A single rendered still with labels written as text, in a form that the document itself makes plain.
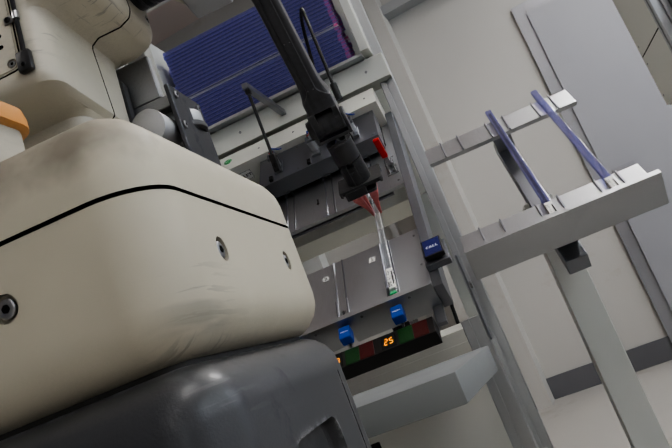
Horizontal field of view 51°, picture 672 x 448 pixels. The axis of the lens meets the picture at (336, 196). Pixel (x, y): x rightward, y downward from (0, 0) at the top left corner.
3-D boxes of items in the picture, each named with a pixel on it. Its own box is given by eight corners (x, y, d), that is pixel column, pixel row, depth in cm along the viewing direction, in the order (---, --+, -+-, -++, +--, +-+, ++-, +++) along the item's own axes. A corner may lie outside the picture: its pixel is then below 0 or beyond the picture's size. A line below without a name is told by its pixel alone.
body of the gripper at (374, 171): (341, 187, 161) (326, 162, 158) (381, 169, 160) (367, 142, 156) (342, 201, 156) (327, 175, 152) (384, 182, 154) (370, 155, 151)
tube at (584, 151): (632, 202, 118) (630, 196, 117) (624, 206, 118) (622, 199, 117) (537, 93, 162) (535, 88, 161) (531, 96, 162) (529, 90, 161)
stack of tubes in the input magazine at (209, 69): (353, 56, 192) (317, -27, 198) (190, 135, 202) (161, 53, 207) (363, 70, 204) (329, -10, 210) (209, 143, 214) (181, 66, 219)
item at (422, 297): (444, 308, 137) (430, 283, 133) (156, 423, 150) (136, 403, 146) (443, 303, 138) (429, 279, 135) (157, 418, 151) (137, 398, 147)
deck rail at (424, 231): (454, 304, 137) (442, 282, 134) (444, 307, 137) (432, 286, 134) (399, 128, 196) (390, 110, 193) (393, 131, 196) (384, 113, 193)
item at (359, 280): (438, 294, 137) (432, 284, 135) (150, 411, 150) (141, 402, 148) (421, 235, 153) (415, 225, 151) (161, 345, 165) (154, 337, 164)
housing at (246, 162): (396, 141, 193) (375, 100, 186) (240, 212, 203) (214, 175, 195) (392, 127, 200) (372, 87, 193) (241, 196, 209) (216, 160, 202)
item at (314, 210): (412, 197, 169) (404, 181, 166) (176, 300, 181) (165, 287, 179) (392, 130, 196) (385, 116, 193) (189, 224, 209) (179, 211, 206)
